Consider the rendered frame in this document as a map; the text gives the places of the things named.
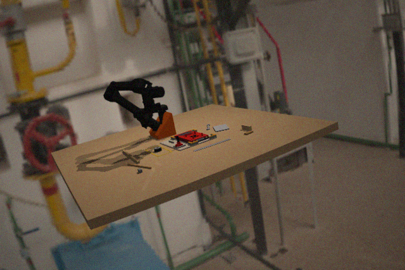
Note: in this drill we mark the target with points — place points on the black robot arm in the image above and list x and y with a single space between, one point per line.
137 86

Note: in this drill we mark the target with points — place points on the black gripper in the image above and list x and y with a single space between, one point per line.
139 114

